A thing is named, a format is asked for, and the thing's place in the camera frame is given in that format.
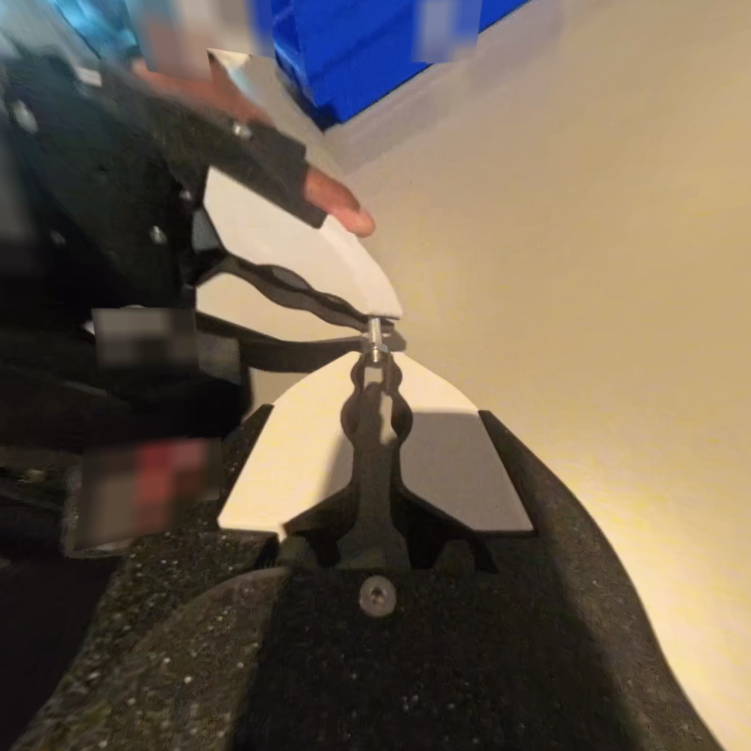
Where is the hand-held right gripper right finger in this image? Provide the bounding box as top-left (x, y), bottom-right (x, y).
top-left (384, 352), bottom-right (536, 536)

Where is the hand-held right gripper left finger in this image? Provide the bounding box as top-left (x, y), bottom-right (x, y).
top-left (217, 352), bottom-right (367, 543)

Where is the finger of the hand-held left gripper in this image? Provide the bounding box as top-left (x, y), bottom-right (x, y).
top-left (201, 166), bottom-right (404, 322)
top-left (194, 271), bottom-right (407, 374)

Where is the metal bolt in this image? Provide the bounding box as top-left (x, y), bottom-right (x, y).
top-left (360, 329), bottom-right (393, 369)

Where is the person's left hand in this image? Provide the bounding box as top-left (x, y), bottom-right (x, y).
top-left (132, 59), bottom-right (376, 238)

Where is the blue plastic tote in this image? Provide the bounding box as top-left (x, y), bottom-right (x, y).
top-left (252, 0), bottom-right (536, 131)

